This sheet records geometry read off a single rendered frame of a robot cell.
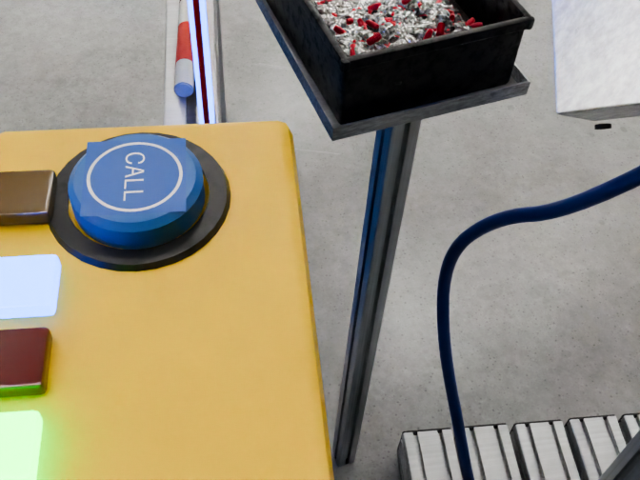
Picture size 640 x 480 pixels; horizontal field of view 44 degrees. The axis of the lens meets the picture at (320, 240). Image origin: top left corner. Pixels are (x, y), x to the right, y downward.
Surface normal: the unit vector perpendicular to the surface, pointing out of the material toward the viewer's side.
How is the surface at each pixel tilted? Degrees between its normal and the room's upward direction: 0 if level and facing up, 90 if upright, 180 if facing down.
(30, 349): 0
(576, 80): 55
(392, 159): 90
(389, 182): 90
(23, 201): 0
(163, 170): 0
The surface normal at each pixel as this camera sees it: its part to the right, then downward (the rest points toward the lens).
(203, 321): 0.04, -0.62
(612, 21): -0.59, 0.06
